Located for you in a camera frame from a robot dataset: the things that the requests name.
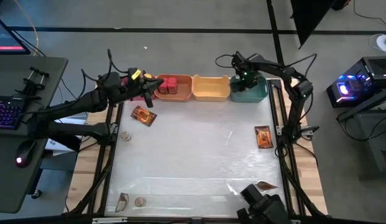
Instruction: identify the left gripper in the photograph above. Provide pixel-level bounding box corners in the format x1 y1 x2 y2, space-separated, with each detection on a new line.
117 73 164 109

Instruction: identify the red smoked paprika tin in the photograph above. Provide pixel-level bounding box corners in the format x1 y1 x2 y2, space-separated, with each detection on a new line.
167 77 178 95
157 77 169 95

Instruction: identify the orange printed spice packet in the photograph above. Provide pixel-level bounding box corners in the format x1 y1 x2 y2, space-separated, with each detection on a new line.
131 105 158 128
254 125 274 149

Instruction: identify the pink plastic bin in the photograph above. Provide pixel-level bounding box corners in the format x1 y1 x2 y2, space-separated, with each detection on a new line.
122 74 158 102

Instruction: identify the teal plastic bin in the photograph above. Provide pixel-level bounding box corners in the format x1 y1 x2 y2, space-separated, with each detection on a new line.
229 74 270 103

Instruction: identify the orange plastic bin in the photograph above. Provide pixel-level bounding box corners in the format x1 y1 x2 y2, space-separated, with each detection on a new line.
154 73 193 103

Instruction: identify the yellow plastic bin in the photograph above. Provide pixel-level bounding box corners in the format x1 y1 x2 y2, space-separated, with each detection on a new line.
191 73 231 103

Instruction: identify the black divider panel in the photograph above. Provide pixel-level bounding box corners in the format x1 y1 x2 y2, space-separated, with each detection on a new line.
290 0 352 49

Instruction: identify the white paper sheet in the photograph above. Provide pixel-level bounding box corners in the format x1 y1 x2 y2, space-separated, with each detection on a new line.
45 114 88 156

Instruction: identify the black clamp stand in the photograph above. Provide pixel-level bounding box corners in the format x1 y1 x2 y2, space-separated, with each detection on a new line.
14 66 52 101

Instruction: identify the black mounted device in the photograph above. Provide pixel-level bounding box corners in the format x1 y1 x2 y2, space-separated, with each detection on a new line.
236 183 292 224

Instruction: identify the computer tower with lights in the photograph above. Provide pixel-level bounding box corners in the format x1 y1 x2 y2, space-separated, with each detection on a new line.
325 55 386 109

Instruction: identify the white round fan base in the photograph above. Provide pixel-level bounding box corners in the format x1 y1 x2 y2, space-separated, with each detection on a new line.
369 32 386 54

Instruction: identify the black computer mouse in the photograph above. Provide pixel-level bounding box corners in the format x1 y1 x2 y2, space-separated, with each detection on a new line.
14 139 37 169

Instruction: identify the backlit black keyboard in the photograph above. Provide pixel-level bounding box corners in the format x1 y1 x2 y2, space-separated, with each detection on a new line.
0 95 25 131

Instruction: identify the computer monitor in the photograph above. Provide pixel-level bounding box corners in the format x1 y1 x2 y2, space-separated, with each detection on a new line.
0 14 32 56

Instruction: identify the grey desk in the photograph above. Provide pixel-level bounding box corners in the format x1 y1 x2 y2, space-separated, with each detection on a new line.
0 55 69 214

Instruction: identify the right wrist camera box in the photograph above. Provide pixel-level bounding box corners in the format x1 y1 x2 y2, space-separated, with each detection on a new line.
231 51 247 71

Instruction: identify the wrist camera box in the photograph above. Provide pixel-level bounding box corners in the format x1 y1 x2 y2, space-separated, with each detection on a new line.
231 51 247 71
98 72 122 91

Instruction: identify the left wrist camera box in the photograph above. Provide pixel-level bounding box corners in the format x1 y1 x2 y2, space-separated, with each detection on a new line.
98 72 122 91

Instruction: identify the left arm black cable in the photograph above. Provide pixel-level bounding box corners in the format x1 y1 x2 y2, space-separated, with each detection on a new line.
80 48 129 83

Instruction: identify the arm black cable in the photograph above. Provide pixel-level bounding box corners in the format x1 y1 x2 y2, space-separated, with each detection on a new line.
80 48 129 83
214 52 318 80

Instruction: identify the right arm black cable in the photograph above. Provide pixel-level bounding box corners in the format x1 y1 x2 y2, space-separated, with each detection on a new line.
214 52 318 80

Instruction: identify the black aluminium table frame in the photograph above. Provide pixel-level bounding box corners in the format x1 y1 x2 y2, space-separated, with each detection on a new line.
65 77 329 224

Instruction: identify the yellow cord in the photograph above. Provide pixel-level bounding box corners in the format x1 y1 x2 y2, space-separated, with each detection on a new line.
14 0 40 56

